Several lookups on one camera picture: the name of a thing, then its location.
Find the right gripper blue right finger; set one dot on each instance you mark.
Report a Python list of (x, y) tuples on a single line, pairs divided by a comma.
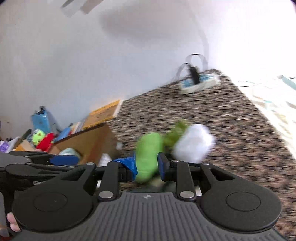
[(167, 168)]

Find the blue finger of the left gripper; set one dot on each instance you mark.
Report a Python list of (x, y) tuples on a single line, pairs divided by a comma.
[(64, 160)]

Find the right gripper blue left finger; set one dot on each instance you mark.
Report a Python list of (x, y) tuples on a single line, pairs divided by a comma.
[(130, 165)]

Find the light green round plush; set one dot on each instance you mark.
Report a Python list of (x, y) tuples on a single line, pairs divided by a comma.
[(70, 152)]

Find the green plush toy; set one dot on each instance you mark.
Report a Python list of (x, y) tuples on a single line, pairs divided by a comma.
[(150, 144)]

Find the white mesh bath sponge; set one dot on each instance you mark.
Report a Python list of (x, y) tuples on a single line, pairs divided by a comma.
[(194, 144)]

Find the person's hand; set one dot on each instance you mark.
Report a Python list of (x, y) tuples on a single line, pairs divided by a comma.
[(13, 223)]

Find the red plush toy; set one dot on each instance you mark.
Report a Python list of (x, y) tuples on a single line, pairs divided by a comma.
[(46, 143)]

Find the cardboard box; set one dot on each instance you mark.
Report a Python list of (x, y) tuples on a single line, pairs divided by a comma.
[(91, 137)]

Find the frog head plush toy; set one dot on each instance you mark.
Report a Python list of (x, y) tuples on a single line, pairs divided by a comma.
[(38, 136)]

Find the blue pen holder box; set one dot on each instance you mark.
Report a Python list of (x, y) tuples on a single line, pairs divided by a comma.
[(40, 120)]

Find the white power strip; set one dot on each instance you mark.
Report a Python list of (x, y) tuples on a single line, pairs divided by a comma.
[(207, 80)]

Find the black charger plug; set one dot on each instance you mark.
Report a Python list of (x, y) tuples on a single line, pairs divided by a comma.
[(194, 74)]

